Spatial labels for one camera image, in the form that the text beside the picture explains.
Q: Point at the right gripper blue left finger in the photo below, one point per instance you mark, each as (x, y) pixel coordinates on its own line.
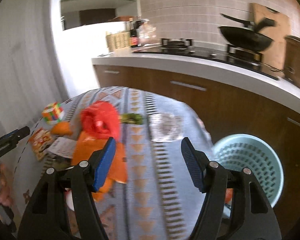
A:
(101, 162)

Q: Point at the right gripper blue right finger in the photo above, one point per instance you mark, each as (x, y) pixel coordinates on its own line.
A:
(195, 161)

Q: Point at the red plastic bag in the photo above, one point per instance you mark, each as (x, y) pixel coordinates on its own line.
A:
(101, 120)

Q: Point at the orange panda snack packet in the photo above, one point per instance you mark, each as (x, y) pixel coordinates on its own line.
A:
(40, 141)

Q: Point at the white paper receipt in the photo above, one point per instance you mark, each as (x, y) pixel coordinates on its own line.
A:
(63, 147)

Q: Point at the light blue perforated trash basket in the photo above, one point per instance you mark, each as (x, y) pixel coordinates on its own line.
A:
(238, 151)

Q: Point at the brown wooden kitchen cabinet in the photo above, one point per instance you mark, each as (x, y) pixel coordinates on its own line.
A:
(227, 110)

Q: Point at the white kitchen countertop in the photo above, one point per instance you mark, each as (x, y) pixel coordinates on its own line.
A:
(280, 91)

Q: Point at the green vegetable scrap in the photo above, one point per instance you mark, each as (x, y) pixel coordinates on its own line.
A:
(131, 118)

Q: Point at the clear crumpled plastic wrapper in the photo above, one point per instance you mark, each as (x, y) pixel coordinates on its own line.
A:
(165, 127)

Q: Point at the patterned grey tablecloth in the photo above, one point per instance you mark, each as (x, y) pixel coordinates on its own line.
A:
(158, 201)

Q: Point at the multicoloured puzzle cube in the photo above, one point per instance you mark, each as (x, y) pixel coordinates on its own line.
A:
(53, 113)

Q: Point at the black gas stove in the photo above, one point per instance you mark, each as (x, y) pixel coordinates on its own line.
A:
(232, 55)

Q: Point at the woven utensil basket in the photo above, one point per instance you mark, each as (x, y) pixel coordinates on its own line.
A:
(118, 40)

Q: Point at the dark soy sauce bottle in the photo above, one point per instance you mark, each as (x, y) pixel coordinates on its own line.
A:
(134, 41)

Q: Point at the wooden cutting board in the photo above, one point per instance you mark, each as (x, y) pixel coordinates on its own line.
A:
(274, 55)

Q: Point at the black frying pan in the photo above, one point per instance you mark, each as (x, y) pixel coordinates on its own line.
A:
(248, 37)

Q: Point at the clear plastic food bag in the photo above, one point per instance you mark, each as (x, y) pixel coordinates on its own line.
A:
(147, 33)

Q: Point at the brown rice cooker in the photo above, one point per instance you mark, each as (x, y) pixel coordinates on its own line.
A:
(292, 60)

